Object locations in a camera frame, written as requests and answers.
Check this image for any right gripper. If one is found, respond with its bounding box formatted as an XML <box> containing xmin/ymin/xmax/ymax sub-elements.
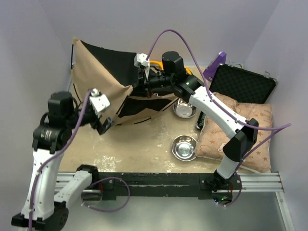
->
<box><xmin>127</xmin><ymin>68</ymin><xmax>174</xmax><ymax>99</ymax></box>

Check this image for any steel bowl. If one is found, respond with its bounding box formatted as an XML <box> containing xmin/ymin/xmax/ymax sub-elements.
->
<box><xmin>172</xmin><ymin>98</ymin><xmax>196</xmax><ymax>118</ymax></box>
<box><xmin>171</xmin><ymin>135</ymin><xmax>197</xmax><ymax>162</ymax></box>

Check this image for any beige pet tent fabric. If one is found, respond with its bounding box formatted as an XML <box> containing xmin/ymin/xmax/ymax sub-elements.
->
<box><xmin>71</xmin><ymin>37</ymin><xmax>177</xmax><ymax>125</ymax></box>

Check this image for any steel bowl front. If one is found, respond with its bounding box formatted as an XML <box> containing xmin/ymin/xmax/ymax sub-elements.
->
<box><xmin>171</xmin><ymin>135</ymin><xmax>197</xmax><ymax>162</ymax></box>

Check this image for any pink patterned pillow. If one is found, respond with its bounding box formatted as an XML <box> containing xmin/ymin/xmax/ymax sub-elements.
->
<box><xmin>194</xmin><ymin>92</ymin><xmax>274</xmax><ymax>173</ymax></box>

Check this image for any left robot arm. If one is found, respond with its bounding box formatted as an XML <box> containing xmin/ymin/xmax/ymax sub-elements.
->
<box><xmin>11</xmin><ymin>89</ymin><xmax>110</xmax><ymax>231</ymax></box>

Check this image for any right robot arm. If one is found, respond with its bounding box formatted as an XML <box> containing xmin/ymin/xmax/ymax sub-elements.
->
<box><xmin>134</xmin><ymin>51</ymin><xmax>258</xmax><ymax>189</ymax></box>

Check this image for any yellow double bowl holder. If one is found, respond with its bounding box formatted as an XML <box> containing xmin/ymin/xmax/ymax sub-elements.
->
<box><xmin>149</xmin><ymin>58</ymin><xmax>192</xmax><ymax>80</ymax></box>

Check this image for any purple plastic piece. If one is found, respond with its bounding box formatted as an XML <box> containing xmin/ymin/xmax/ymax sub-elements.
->
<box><xmin>203</xmin><ymin>51</ymin><xmax>227</xmax><ymax>83</ymax></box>

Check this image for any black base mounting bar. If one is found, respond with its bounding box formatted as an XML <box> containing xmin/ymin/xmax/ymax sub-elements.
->
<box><xmin>85</xmin><ymin>172</ymin><xmax>241</xmax><ymax>201</ymax></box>

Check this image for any black foam-lined case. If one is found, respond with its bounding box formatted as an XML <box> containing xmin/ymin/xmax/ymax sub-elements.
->
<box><xmin>209</xmin><ymin>64</ymin><xmax>277</xmax><ymax>104</ymax></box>

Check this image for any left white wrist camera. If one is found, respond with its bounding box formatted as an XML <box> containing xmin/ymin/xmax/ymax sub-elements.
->
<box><xmin>89</xmin><ymin>89</ymin><xmax>110</xmax><ymax>118</ymax></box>

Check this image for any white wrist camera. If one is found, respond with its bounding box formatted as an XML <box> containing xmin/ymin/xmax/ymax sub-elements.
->
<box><xmin>134</xmin><ymin>53</ymin><xmax>150</xmax><ymax>79</ymax></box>
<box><xmin>89</xmin><ymin>89</ymin><xmax>110</xmax><ymax>118</ymax></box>

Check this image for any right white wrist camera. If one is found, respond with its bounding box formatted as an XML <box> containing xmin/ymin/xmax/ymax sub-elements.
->
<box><xmin>134</xmin><ymin>53</ymin><xmax>150</xmax><ymax>79</ymax></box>

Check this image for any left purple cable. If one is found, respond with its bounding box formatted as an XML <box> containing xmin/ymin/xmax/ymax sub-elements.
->
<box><xmin>28</xmin><ymin>89</ymin><xmax>130</xmax><ymax>231</ymax></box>

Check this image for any purple cable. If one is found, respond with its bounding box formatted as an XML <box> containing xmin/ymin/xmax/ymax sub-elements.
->
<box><xmin>28</xmin><ymin>89</ymin><xmax>130</xmax><ymax>231</ymax></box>
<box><xmin>147</xmin><ymin>29</ymin><xmax>292</xmax><ymax>207</ymax></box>

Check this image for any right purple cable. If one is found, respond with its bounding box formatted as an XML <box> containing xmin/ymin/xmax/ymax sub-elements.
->
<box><xmin>147</xmin><ymin>29</ymin><xmax>292</xmax><ymax>207</ymax></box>

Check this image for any aluminium rail frame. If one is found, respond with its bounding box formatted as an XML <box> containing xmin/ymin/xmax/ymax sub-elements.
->
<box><xmin>18</xmin><ymin>171</ymin><xmax>295</xmax><ymax>231</ymax></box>

